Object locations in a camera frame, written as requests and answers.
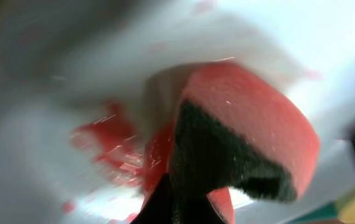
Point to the light blue plate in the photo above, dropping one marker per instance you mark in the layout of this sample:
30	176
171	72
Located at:
60	61

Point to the teal plastic tray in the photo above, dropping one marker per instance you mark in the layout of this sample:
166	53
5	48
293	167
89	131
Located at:
328	211

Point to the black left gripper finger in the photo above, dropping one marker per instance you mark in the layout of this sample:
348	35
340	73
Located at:
158	208

